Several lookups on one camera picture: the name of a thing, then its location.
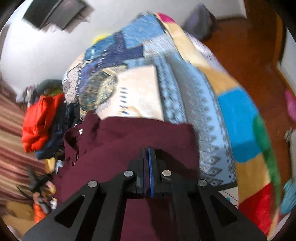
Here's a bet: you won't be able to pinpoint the wooden door frame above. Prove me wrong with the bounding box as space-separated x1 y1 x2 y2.
244 0 287 67

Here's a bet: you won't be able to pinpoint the black wall television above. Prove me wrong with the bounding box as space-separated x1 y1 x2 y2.
22 0 65 30

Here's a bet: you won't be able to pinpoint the pink slippers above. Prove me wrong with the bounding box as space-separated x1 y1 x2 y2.
284 89 296 116

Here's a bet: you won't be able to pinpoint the white appliance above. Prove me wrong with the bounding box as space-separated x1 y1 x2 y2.
284 128 296 149

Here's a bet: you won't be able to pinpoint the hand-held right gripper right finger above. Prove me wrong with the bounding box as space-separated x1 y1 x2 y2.
148 147 268 241

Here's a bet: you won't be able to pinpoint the grey purple backpack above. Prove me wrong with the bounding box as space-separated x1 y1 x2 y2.
184 3 219 41

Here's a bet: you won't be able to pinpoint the yellow plastic item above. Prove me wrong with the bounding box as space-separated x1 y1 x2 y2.
92 34 110 45

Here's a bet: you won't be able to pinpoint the striped pink curtain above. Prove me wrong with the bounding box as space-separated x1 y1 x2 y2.
0 81 47 193

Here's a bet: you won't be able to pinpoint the dark folded clothes stack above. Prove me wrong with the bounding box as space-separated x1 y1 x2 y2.
36 102 84 160

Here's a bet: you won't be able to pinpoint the pile of clutter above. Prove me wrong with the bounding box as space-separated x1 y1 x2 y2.
22 79 64 102

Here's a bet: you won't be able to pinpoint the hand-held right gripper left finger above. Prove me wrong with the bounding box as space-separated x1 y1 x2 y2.
22 146 148 241

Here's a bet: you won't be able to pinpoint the teal plastic item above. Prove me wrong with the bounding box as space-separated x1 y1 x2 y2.
280 179 295 215

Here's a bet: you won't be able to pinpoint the patchwork printed blanket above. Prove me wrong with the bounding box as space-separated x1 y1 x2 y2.
62 11 284 235

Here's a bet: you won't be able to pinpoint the maroon button-up shirt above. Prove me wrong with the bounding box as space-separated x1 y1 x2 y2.
54 111 201 241

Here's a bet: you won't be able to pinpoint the small black monitor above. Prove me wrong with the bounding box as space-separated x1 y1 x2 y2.
52 0 94 32

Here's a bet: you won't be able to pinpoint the yellow cloth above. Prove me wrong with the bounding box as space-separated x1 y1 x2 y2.
45 158 58 174

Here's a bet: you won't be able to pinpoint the red garment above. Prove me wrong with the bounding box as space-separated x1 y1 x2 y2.
21 93 66 153

